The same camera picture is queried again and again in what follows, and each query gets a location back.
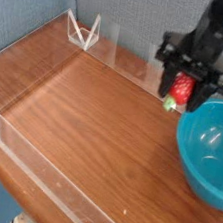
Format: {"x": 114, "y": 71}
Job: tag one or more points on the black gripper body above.
{"x": 176, "y": 47}

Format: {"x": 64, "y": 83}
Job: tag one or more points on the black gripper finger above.
{"x": 168, "y": 77}
{"x": 201, "y": 93}

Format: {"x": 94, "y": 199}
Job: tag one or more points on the clear acrylic left barrier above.
{"x": 12, "y": 30}

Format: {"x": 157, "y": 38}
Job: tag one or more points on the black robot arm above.
{"x": 208, "y": 35}

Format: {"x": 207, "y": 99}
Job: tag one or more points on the red toy strawberry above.
{"x": 180, "y": 91}

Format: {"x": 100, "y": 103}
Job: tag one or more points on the clear acrylic front barrier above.
{"x": 74, "y": 204}

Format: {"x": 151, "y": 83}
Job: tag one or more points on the blue plastic bowl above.
{"x": 200, "y": 144}

